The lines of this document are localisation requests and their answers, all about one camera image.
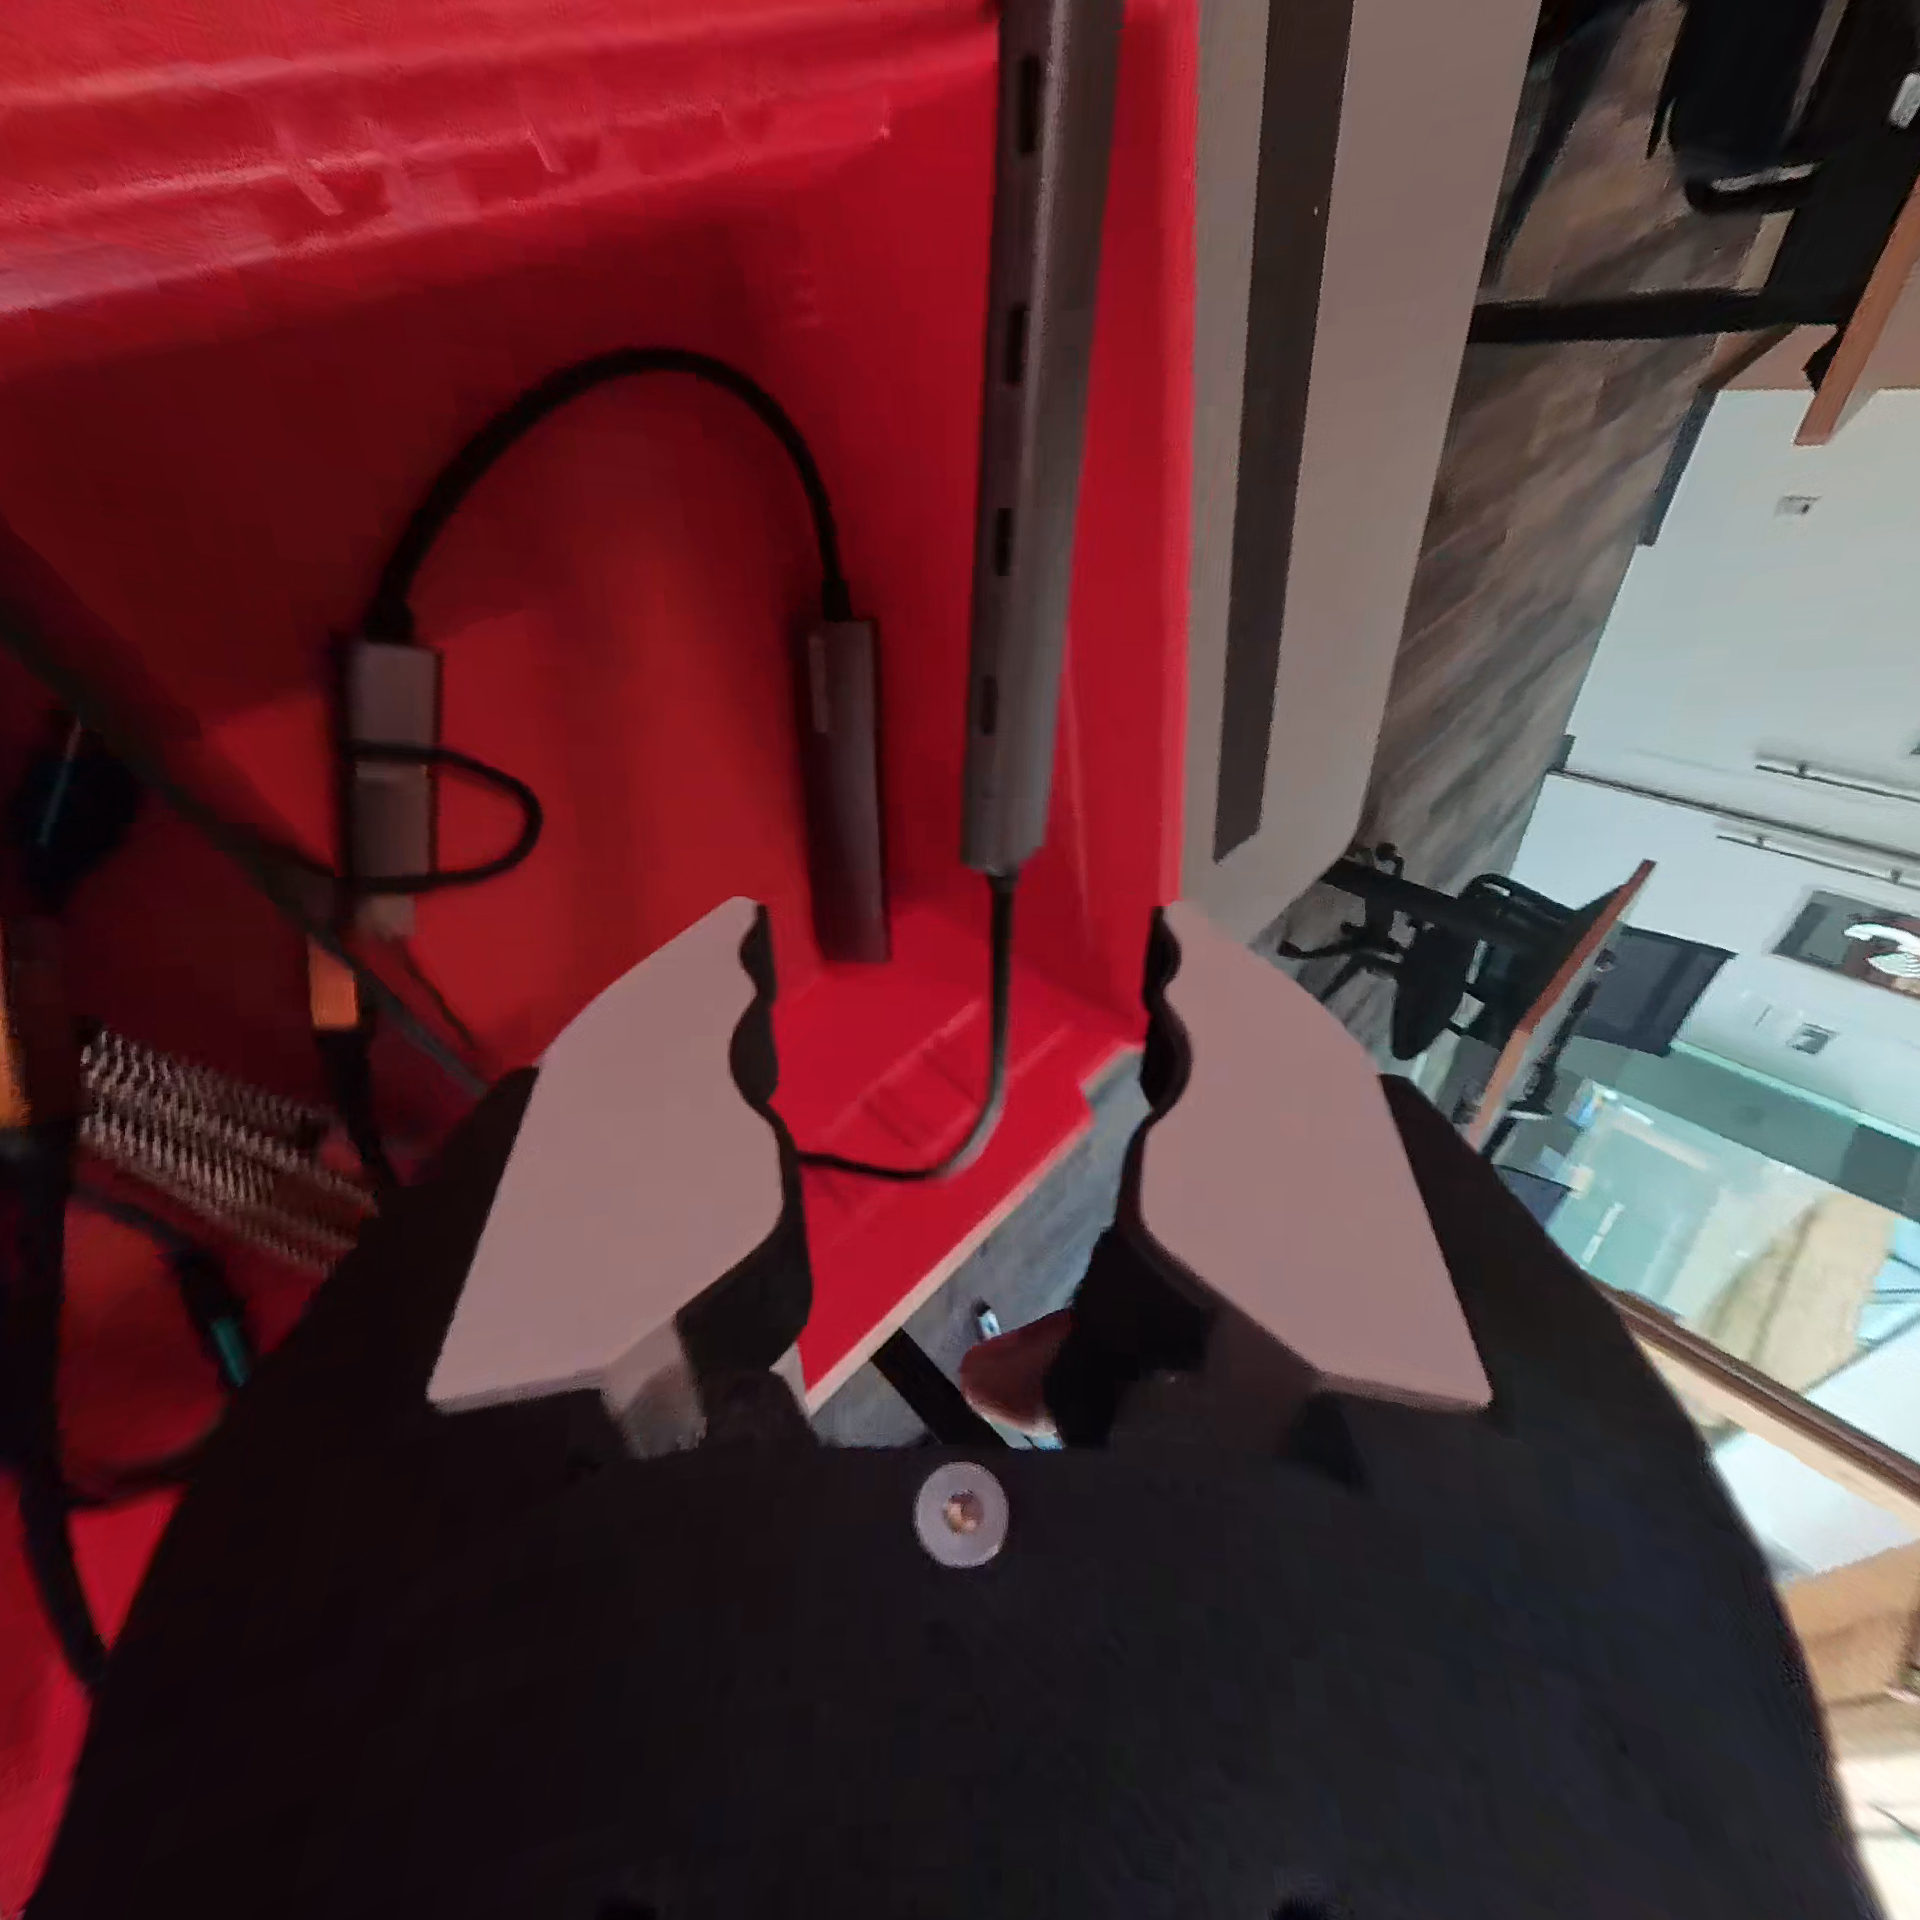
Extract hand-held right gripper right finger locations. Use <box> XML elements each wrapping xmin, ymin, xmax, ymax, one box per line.
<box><xmin>1049</xmin><ymin>901</ymin><xmax>1496</xmax><ymax>1448</ymax></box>

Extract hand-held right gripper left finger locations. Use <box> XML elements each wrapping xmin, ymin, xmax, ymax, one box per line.
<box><xmin>428</xmin><ymin>896</ymin><xmax>818</xmax><ymax>1466</ymax></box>

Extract red plastic bin with divider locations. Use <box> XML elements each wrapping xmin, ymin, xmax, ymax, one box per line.
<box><xmin>0</xmin><ymin>0</ymin><xmax>1203</xmax><ymax>1892</ymax></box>

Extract long grey usb hub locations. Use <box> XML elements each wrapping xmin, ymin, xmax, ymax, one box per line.
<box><xmin>959</xmin><ymin>0</ymin><xmax>1128</xmax><ymax>879</ymax></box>

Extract black office chair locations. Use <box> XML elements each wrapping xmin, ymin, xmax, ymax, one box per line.
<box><xmin>1283</xmin><ymin>843</ymin><xmax>1561</xmax><ymax>1059</ymax></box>

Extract wooden desk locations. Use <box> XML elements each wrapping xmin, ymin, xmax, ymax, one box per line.
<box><xmin>1463</xmin><ymin>859</ymin><xmax>1660</xmax><ymax>1149</ymax></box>

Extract black hub cable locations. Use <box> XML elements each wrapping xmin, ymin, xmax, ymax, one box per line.
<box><xmin>791</xmin><ymin>871</ymin><xmax>1022</xmax><ymax>1187</ymax></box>

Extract teal plug black cable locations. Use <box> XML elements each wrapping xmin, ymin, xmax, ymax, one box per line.
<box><xmin>7</xmin><ymin>720</ymin><xmax>154</xmax><ymax>910</ymax></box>
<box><xmin>0</xmin><ymin>1178</ymin><xmax>255</xmax><ymax>1688</ymax></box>

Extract grey adapter with black cable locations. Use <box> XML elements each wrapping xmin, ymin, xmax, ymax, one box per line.
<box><xmin>334</xmin><ymin>348</ymin><xmax>897</xmax><ymax>965</ymax></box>

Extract framed wall picture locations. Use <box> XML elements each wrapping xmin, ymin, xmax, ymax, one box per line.
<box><xmin>1777</xmin><ymin>891</ymin><xmax>1920</xmax><ymax>992</ymax></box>

